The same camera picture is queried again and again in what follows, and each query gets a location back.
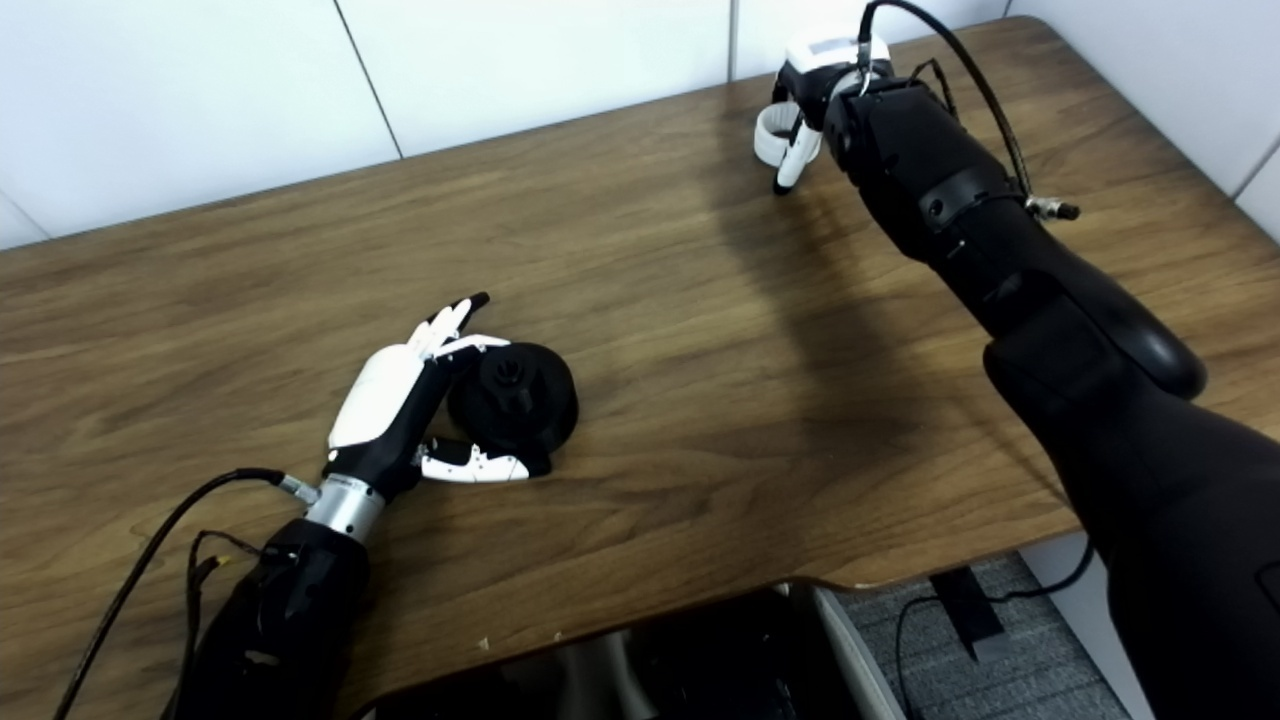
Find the white floor panel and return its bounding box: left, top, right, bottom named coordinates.
left=1020, top=530, right=1161, bottom=720

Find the black floor bracket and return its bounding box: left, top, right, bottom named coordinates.
left=928, top=565, right=1006, bottom=661

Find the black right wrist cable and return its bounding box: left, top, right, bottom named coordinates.
left=858, top=0, right=1096, bottom=720

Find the white ring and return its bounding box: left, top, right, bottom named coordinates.
left=753, top=100, right=801, bottom=169

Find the thin right wrist wire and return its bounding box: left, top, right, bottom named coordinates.
left=908, top=58, right=961, bottom=116

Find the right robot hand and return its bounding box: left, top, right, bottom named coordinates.
left=768, top=33, right=896, bottom=196

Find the black robot torso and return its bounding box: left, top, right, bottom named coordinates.
left=360, top=583, right=906, bottom=720

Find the round black part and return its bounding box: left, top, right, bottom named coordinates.
left=447, top=342, right=580, bottom=476

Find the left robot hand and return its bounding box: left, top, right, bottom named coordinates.
left=325, top=292, right=553, bottom=501

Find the thin wrist wire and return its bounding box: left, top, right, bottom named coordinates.
left=183, top=530, right=301, bottom=701
left=908, top=58, right=961, bottom=116

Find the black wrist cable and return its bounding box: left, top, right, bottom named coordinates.
left=55, top=467, right=321, bottom=720
left=858, top=0, right=1096, bottom=720

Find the thin left wrist wire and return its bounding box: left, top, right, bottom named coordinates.
left=183, top=530, right=301, bottom=701

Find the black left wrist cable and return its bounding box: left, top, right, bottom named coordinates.
left=55, top=467, right=321, bottom=720

